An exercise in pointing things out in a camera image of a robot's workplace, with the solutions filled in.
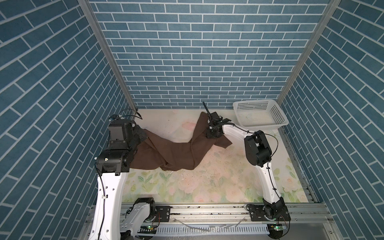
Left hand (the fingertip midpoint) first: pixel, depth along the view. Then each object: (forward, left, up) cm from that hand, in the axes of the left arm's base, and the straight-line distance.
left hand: (141, 128), depth 67 cm
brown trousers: (-2, -4, -16) cm, 16 cm away
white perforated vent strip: (-36, -32, -33) cm, 58 cm away
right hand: (+19, -33, -32) cm, 50 cm away
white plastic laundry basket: (+39, -77, -33) cm, 93 cm away
